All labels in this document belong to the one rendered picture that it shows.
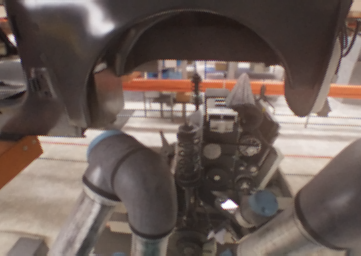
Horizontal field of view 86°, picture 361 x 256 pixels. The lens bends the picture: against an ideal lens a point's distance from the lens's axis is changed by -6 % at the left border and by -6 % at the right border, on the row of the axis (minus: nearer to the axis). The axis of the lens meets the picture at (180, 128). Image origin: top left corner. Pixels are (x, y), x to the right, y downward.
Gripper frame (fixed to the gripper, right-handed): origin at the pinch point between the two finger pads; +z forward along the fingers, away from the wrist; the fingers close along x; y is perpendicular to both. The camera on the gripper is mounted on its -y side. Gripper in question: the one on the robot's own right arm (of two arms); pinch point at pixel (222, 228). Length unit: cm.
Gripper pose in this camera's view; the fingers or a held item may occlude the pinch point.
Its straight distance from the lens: 96.5
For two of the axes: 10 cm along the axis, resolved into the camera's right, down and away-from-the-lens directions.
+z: -1.7, 6.4, 7.5
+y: 5.1, 7.1, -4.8
